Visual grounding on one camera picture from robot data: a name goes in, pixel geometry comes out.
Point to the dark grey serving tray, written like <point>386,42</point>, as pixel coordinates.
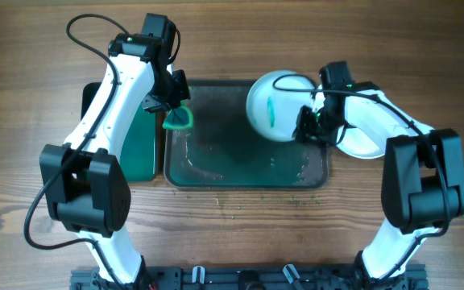
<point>222,151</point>

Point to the green yellow sponge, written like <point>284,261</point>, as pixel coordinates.
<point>178,119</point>

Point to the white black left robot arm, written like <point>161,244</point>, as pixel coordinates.
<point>83,182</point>

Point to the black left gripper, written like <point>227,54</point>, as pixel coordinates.
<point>180,92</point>

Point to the white plate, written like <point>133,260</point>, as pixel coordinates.
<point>274,102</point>
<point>373,120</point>

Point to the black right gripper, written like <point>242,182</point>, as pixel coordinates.
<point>303,129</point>

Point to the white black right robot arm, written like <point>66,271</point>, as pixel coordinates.
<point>422,188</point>

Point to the black water tray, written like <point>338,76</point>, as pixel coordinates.
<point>129,133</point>

